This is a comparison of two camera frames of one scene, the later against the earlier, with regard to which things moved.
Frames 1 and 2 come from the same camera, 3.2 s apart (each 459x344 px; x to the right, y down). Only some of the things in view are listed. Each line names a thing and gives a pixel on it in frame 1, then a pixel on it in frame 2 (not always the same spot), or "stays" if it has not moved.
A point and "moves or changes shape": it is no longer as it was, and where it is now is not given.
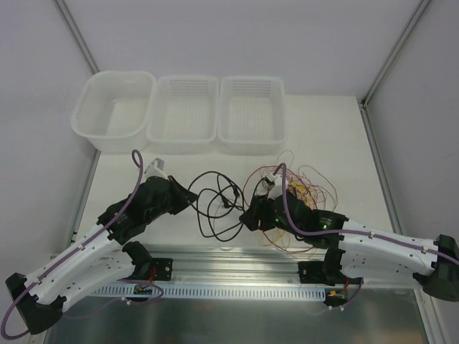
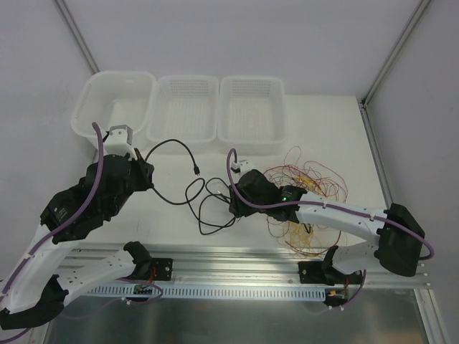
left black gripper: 173,191 -> 142,171
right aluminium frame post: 363,102 stays
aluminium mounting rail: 236,265 stays
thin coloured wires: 314,187 moves or changes shape
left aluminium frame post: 77,36 stays
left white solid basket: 114,110 stays
